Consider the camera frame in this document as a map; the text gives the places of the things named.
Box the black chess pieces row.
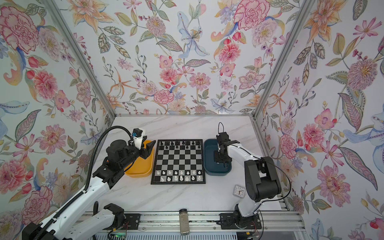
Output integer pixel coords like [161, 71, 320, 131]
[158, 140, 203, 150]

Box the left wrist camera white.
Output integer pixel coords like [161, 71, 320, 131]
[131, 128, 146, 150]

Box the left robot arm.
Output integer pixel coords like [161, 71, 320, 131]
[22, 140, 156, 240]

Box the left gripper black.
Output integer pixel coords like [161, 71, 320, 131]
[119, 136, 157, 171]

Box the small white alarm clock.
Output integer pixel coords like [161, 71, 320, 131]
[233, 185, 246, 199]

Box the black white chess board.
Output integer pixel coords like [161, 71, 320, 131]
[151, 139, 206, 185]

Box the right thin black cable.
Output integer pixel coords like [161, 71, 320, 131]
[217, 122, 292, 208]

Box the glass spice jar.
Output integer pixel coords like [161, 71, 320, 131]
[179, 209, 190, 236]

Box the yellow plastic tray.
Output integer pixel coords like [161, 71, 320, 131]
[125, 150, 155, 178]

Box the left black corrugated cable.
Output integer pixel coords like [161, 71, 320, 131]
[32, 125, 134, 240]

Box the teal plastic tray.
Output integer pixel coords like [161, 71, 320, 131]
[204, 139, 232, 176]

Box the white chess pieces row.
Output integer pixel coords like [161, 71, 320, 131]
[152, 170, 205, 184]

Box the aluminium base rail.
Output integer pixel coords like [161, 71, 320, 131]
[80, 211, 307, 233]

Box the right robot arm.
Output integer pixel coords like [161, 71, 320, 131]
[214, 132, 282, 228]

